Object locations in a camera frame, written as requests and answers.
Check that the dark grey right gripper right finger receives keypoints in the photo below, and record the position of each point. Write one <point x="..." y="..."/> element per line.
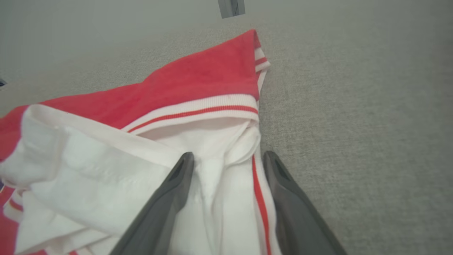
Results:
<point x="297" y="219"/>

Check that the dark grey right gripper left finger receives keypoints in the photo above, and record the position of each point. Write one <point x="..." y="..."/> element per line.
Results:
<point x="162" y="212"/>

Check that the red and white garment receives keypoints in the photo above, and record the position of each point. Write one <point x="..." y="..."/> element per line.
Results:
<point x="198" y="81"/>

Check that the aluminium frame post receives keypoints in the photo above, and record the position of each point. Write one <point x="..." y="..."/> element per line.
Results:
<point x="231" y="7"/>

